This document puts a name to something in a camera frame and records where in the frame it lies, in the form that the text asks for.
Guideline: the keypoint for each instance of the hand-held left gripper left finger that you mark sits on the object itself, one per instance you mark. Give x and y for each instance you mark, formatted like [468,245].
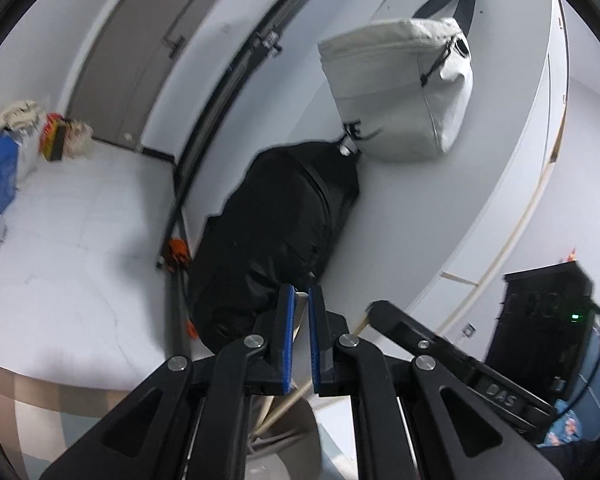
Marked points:
[286,340]

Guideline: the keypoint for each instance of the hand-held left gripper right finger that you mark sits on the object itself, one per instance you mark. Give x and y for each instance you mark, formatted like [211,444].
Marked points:
[314,340]

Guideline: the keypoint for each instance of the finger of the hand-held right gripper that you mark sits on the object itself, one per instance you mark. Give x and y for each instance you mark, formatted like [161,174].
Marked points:
[395,322]

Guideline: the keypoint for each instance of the stainless steel utensil holder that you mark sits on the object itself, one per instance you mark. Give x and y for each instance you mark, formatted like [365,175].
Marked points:
[290,450]

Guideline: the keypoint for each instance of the person's right forearm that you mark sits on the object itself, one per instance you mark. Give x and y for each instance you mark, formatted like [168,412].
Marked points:
[580,460]

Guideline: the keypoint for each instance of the blue floral cloth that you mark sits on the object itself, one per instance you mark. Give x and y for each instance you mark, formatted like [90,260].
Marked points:
[565,425]

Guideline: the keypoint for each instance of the black backpack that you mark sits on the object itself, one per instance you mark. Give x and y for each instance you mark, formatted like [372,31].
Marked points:
[270,220]

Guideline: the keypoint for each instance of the orange black glove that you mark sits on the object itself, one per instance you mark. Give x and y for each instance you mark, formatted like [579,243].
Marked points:
[176,251]

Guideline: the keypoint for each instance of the white canvas bag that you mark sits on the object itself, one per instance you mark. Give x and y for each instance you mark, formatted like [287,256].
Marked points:
[395,90]

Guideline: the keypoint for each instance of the beige checked mat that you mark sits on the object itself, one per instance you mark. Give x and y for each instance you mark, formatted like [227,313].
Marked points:
[40,410]

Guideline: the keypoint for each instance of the beige plastic bag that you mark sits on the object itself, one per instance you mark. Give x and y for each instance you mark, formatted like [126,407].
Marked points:
[79,137]

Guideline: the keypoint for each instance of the black yellow paper bag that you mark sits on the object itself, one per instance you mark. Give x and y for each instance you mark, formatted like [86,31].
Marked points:
[54,135]

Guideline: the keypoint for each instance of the grey door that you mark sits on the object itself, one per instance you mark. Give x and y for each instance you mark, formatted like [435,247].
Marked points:
[145,45]

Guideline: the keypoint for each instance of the beige cloth bundle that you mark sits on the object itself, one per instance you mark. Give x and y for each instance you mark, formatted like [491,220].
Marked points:
[17,115]

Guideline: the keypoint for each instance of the wall socket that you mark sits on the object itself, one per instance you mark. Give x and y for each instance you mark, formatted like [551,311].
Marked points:
[468,330]

